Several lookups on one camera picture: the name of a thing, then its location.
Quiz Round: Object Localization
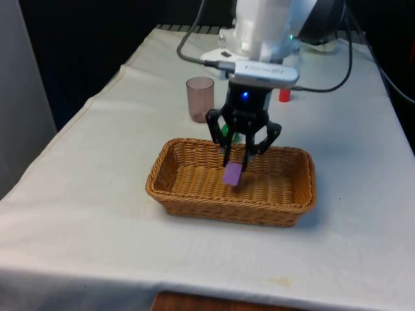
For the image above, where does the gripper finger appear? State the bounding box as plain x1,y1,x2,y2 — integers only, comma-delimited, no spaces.
241,113,282,172
205,108,237,168

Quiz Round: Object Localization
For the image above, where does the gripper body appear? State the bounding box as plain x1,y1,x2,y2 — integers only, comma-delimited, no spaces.
223,83,273,115

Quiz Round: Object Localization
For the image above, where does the purple triangular block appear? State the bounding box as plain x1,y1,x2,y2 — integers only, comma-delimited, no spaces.
222,161,243,187

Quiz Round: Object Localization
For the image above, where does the brown wicker basket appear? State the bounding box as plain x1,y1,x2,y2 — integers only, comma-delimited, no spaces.
145,137,317,227

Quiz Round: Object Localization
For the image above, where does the green ball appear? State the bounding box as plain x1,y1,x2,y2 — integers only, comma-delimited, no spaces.
220,124,241,143

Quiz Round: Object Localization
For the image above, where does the see-through pink cup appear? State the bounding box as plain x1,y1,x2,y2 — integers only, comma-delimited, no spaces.
185,76,215,123

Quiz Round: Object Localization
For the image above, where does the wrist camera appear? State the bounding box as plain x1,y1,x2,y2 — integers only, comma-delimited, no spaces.
226,60,300,89

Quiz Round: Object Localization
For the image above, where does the grey cable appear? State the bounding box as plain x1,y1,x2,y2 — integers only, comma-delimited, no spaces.
176,0,230,71

